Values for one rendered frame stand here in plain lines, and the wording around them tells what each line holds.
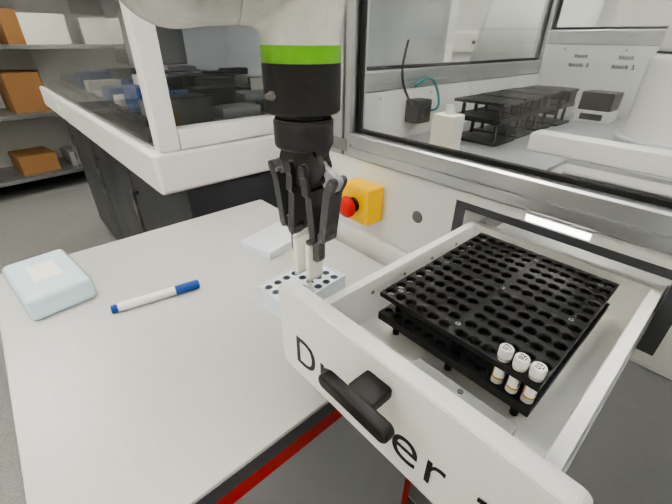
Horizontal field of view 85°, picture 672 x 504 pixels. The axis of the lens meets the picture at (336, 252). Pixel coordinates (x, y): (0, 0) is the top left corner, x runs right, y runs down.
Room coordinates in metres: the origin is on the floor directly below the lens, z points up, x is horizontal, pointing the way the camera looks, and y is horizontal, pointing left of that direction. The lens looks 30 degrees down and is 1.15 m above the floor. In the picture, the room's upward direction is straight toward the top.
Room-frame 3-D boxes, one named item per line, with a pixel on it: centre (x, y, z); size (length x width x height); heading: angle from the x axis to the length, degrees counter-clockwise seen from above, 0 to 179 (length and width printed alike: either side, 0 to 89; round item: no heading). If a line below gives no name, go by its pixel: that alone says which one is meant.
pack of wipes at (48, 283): (0.51, 0.49, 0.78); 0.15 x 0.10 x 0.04; 49
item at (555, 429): (0.35, -0.20, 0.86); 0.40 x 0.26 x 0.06; 132
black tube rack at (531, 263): (0.34, -0.19, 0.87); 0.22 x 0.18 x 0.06; 132
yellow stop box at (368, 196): (0.66, -0.05, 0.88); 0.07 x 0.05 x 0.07; 42
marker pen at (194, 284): (0.50, 0.30, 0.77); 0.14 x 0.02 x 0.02; 123
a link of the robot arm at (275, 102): (0.48, 0.04, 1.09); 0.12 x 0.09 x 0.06; 137
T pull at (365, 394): (0.19, -0.02, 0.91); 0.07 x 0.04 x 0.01; 42
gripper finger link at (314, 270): (0.47, 0.03, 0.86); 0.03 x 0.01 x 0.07; 137
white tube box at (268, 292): (0.50, 0.06, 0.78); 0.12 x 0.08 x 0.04; 137
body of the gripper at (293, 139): (0.48, 0.04, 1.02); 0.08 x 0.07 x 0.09; 47
